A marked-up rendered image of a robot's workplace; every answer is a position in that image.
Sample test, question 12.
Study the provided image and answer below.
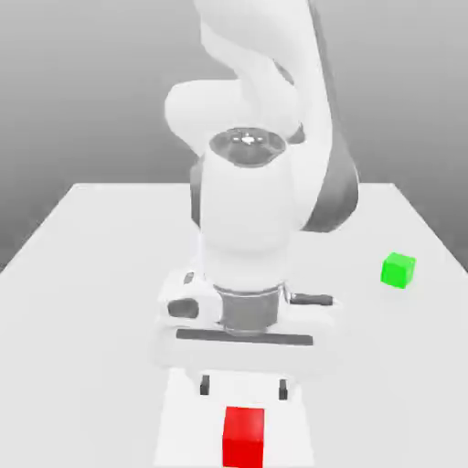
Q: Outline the small green cube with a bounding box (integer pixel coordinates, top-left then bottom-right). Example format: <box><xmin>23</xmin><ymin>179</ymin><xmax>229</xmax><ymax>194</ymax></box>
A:
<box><xmin>379</xmin><ymin>250</ymin><xmax>417</xmax><ymax>291</ymax></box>

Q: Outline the small red cube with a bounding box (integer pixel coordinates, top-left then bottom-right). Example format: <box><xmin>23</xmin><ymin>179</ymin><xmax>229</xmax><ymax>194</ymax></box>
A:
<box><xmin>221</xmin><ymin>405</ymin><xmax>266</xmax><ymax>468</ymax></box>

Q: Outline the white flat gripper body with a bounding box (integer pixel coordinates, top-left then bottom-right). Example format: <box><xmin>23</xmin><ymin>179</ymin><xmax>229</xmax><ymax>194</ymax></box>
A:
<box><xmin>152</xmin><ymin>318</ymin><xmax>335</xmax><ymax>378</ymax></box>

